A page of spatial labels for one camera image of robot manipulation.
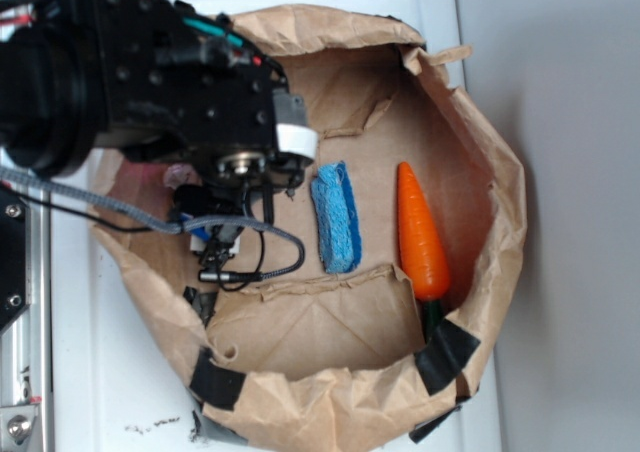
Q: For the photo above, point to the orange toy carrot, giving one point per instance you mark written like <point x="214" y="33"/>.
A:
<point x="422" y="255"/>

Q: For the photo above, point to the white plastic board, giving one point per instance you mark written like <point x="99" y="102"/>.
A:
<point x="113" y="389"/>

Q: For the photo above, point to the blue sponge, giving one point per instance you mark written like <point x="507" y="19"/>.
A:
<point x="340" y="241"/>

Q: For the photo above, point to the brown paper bag tray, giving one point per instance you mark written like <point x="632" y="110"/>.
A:
<point x="319" y="361"/>

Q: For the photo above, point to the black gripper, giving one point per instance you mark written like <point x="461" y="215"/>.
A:
<point x="264" y="147"/>

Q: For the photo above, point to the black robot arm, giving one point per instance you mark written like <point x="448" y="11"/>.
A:
<point x="161" y="84"/>

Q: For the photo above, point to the aluminium rail frame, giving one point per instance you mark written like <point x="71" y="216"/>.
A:
<point x="27" y="422"/>

